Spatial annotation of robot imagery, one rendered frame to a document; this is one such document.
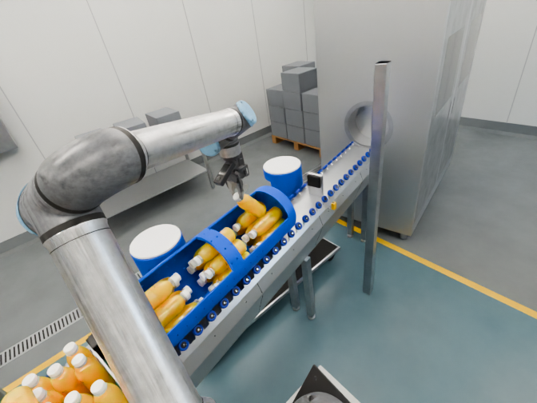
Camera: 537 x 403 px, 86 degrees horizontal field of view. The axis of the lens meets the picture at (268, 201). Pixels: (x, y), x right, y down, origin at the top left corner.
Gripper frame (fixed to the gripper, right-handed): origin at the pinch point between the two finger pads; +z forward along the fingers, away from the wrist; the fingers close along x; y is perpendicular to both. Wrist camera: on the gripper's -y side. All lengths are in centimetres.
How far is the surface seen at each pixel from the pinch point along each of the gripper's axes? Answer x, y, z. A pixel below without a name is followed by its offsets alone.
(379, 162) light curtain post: -36, 79, 13
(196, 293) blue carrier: 5.0, -32.5, 34.8
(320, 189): -4, 66, 32
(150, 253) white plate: 40, -32, 27
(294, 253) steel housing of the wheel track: -13, 20, 45
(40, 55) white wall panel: 323, 49, -65
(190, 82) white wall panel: 291, 208, 1
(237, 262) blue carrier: -13.3, -19.2, 17.9
